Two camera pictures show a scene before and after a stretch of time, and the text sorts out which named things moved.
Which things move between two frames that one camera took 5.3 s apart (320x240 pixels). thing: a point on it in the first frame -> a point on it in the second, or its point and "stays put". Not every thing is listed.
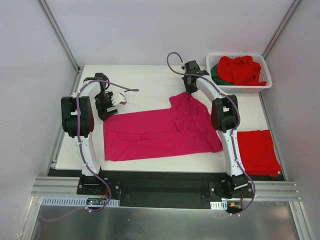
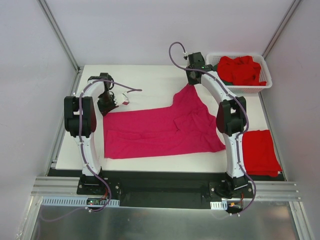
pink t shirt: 186,129 stays put
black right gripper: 189,87 -> 191,81
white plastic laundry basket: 264,74 stays put
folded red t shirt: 258,153 stays put
